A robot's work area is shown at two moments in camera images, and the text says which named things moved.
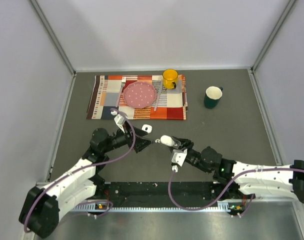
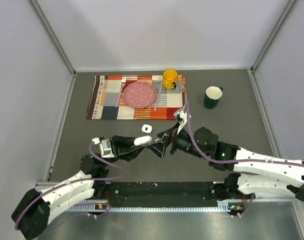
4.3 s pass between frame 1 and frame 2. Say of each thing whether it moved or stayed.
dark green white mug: stayed
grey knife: stayed
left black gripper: moved
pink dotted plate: stayed
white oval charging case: moved
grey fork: stayed
